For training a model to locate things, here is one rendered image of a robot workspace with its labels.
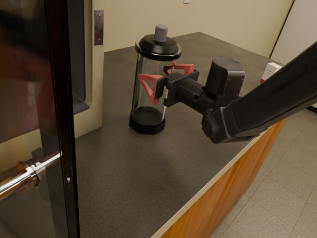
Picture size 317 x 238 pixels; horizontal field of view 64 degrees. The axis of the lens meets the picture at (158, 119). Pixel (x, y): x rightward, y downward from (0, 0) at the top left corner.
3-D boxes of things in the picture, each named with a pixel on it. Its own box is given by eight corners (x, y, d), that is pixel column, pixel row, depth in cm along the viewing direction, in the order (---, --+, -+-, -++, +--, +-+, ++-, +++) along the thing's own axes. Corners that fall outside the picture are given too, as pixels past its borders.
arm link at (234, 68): (209, 142, 46) (249, 139, 49) (228, 87, 39) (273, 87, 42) (187, 105, 55) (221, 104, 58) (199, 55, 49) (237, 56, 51)
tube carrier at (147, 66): (119, 117, 69) (125, 41, 57) (146, 105, 76) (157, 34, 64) (147, 138, 64) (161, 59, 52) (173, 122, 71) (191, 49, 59)
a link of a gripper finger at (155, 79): (133, 65, 56) (164, 82, 51) (154, 58, 60) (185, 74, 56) (130, 91, 60) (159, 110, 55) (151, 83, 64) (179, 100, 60)
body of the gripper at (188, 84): (165, 78, 53) (193, 94, 49) (193, 67, 60) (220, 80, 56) (161, 104, 57) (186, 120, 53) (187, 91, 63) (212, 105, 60)
